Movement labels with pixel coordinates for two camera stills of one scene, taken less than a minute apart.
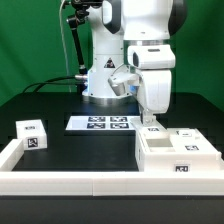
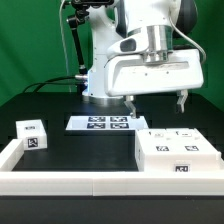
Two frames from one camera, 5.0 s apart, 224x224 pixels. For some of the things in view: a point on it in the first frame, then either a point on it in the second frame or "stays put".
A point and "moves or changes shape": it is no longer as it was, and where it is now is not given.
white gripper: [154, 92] to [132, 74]
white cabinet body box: [175, 150] stays put
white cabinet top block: [33, 134] stays put
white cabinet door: [157, 130] moves or changes shape
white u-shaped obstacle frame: [102, 183] stays put
